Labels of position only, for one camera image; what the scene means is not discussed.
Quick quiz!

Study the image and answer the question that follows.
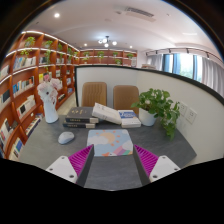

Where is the green potted plant white pot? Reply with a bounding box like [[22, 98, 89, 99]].
[[131, 88, 180, 139]]

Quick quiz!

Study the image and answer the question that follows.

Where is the pastel patterned mouse pad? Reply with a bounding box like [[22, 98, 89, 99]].
[[87, 129, 133, 157]]

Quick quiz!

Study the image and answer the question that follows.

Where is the far white wall socket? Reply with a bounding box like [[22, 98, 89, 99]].
[[179, 102, 187, 116]]

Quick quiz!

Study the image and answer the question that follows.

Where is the tan chair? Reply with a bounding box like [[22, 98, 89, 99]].
[[82, 82, 107, 107], [113, 85, 139, 114]]

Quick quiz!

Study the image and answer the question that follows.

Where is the upper dark hardcover book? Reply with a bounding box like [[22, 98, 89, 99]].
[[66, 107, 99, 124]]

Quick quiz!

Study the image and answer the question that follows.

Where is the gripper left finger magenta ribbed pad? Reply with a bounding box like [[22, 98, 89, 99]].
[[47, 145, 94, 187]]

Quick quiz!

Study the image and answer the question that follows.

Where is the white leaning book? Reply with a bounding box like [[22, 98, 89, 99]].
[[92, 103, 121, 125]]

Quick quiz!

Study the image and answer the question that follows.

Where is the near white wall socket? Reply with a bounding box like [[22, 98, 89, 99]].
[[186, 108, 197, 124]]

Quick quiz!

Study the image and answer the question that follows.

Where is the lower dark hardcover book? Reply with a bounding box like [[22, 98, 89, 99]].
[[63, 121, 96, 129]]

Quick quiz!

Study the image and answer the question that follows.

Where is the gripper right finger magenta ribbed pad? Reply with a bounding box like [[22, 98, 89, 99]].
[[133, 145, 180, 186]]

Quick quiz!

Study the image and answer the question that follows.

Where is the dark hardcover book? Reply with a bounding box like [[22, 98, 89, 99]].
[[63, 121, 96, 129], [66, 107, 99, 124]]

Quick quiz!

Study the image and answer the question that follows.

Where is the white wall socket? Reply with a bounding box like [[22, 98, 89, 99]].
[[179, 102, 187, 116], [186, 108, 197, 124]]

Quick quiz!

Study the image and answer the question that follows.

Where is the left tan chair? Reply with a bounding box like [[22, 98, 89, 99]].
[[82, 82, 107, 107]]

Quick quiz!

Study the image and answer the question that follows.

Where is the right tan chair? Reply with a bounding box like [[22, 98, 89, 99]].
[[113, 85, 139, 114]]

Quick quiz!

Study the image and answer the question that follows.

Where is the grey computer mouse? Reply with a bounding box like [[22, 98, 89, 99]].
[[58, 132, 74, 144]]

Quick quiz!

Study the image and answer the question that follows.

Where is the white and blue book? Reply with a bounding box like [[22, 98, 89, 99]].
[[119, 110, 141, 128]]

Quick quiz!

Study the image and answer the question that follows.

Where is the white partition with black trim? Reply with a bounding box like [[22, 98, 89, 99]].
[[75, 65, 224, 163]]

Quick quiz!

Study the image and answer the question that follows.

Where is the white vase with pink flowers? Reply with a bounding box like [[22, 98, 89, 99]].
[[37, 75, 61, 124]]

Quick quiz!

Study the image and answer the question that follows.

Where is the orange wooden bookshelf wall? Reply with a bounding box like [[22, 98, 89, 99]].
[[0, 31, 137, 159]]

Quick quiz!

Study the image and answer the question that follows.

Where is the grey window curtain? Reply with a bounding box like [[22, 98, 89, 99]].
[[202, 58, 224, 98]]

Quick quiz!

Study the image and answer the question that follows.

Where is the ceiling chandelier lamp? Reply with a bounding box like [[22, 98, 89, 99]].
[[98, 36, 117, 48]]

